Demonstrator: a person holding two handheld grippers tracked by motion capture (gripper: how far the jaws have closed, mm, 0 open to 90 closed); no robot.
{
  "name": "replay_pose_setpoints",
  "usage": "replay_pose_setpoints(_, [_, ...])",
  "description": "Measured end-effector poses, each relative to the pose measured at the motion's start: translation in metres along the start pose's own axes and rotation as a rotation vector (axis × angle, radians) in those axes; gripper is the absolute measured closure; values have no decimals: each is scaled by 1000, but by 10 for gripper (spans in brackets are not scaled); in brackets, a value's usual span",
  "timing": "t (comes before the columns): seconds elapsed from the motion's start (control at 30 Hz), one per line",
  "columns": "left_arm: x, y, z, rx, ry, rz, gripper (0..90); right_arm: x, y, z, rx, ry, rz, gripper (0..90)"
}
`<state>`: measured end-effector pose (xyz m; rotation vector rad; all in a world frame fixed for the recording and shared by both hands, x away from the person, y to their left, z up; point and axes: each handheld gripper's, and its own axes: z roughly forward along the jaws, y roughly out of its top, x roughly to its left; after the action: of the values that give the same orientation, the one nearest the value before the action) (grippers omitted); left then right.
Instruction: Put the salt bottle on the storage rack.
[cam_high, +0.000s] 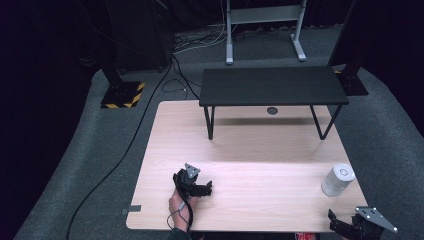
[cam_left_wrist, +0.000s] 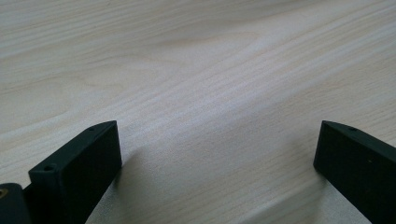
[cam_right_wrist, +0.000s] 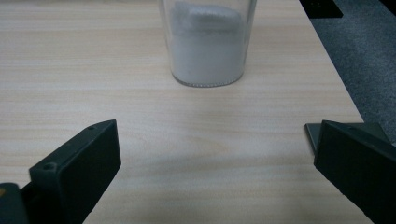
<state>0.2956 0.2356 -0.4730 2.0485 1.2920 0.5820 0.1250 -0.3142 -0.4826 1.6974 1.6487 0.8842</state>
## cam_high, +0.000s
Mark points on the white cylindrical speaker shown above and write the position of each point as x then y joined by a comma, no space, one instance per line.
337,180

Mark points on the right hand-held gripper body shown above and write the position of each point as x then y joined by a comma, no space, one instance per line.
370,221

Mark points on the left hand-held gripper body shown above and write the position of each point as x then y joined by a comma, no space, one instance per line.
186,181

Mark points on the black stand with flat base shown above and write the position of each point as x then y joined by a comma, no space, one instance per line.
351,76

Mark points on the black low shelf riser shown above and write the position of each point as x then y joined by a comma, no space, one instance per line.
273,85

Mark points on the person's left hand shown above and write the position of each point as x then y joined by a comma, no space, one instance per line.
178,210

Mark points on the black stand with striped base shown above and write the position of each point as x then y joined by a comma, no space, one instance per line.
122,93

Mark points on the round grey table grommet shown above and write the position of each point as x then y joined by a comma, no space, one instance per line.
272,110

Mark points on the white metal stand frame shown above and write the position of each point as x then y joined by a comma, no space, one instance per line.
263,15

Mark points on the grey tape strip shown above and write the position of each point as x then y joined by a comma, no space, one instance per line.
132,209

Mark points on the red patterned object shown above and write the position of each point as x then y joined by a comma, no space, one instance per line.
306,236

